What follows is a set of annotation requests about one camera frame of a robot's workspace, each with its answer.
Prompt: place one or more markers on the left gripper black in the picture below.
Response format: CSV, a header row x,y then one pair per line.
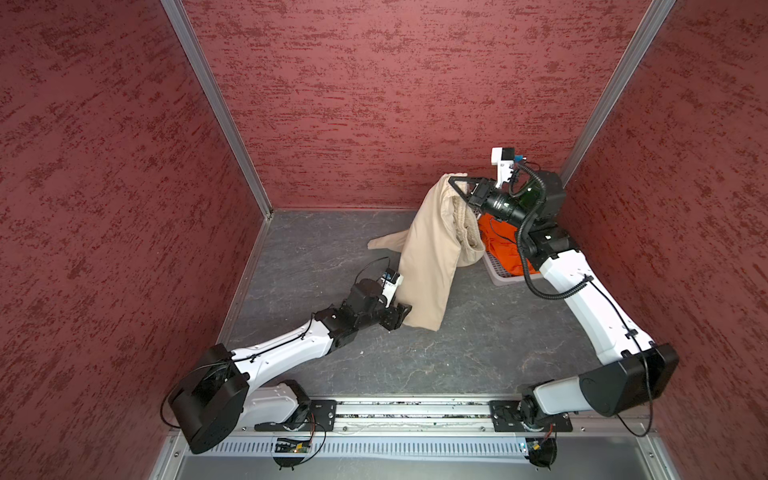
x,y
395,316

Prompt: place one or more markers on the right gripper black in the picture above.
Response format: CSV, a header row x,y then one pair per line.
x,y
479,194

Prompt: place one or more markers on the beige shorts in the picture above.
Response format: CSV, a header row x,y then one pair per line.
x,y
443,237

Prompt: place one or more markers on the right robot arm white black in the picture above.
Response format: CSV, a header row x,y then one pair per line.
x,y
634,369

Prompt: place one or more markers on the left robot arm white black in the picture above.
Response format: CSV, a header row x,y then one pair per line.
x,y
228,389

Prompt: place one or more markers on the orange shorts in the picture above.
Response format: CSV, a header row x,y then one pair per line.
x,y
498,238

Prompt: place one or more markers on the white plastic basket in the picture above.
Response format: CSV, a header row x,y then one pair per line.
x,y
497,273

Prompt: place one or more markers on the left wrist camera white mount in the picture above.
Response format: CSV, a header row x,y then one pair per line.
x,y
390,280

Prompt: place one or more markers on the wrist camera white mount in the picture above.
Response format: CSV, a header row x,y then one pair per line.
x,y
505,159
390,280

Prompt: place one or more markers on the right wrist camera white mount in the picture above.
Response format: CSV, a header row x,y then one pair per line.
x,y
505,159

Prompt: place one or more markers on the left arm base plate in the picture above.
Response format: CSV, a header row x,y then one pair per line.
x,y
320,417

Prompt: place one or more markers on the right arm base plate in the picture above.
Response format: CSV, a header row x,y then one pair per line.
x,y
504,415

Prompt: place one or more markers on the aluminium rail frame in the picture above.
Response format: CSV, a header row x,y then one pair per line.
x,y
429,437

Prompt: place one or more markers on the left circuit board with wires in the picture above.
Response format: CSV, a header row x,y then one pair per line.
x,y
290,453

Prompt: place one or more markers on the circuit board with wires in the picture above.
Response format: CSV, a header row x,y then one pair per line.
x,y
542,453
290,453

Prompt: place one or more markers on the right circuit board with wires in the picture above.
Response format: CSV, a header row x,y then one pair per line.
x,y
542,453

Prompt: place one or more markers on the right corner aluminium post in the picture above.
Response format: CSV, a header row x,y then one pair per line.
x,y
646,31

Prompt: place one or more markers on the corner aluminium post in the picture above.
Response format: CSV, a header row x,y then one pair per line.
x,y
192,48
646,31

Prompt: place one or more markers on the left corner aluminium post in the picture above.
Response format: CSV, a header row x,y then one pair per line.
x,y
192,48

